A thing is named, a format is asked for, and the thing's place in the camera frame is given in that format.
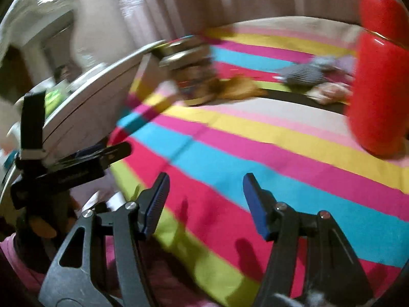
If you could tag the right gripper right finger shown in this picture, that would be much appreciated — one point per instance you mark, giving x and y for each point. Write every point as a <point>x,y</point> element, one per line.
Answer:
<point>332,266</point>

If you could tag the green tissue pack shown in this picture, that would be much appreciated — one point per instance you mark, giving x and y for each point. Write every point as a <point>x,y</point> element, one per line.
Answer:
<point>53,99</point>

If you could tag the fruit print white cloth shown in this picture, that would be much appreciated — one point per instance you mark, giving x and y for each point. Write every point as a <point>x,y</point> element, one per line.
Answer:
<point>330,92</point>

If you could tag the purple patterned knit mitten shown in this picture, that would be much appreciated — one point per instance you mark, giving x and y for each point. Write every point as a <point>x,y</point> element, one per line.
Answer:
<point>346,67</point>

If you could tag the grey striped sock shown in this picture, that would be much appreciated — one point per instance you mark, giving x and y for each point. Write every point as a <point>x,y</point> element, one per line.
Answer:
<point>302,75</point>

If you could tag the grey drawstring pouch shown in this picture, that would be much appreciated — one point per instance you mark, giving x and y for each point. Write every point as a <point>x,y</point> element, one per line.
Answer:
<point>326,63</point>

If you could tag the metal lidded snack jar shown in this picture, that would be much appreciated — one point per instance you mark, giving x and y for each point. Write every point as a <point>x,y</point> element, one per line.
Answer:
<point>188,61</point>

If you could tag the orange mesh sponge bag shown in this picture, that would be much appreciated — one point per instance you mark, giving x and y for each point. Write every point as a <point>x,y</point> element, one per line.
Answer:
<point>238,88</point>

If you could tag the red plastic pitcher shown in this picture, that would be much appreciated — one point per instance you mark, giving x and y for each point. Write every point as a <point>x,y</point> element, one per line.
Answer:
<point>378,109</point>

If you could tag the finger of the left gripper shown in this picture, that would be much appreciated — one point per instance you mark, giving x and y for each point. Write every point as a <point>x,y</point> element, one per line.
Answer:
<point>108,159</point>

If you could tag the ornate white mirror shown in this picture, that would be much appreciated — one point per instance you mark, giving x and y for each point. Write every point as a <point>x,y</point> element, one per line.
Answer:
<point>36,42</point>

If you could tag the striped colourful tablecloth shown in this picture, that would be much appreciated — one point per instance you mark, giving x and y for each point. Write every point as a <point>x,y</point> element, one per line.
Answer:
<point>306,157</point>

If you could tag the phone on left gripper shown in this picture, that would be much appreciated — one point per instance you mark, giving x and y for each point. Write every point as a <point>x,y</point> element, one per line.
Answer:
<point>31,126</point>

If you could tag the white dresser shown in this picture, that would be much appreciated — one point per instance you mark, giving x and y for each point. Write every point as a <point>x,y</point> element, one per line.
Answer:
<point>90,113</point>

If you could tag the beige curtain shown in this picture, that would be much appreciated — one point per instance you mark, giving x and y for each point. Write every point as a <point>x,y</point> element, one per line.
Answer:
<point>239,3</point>

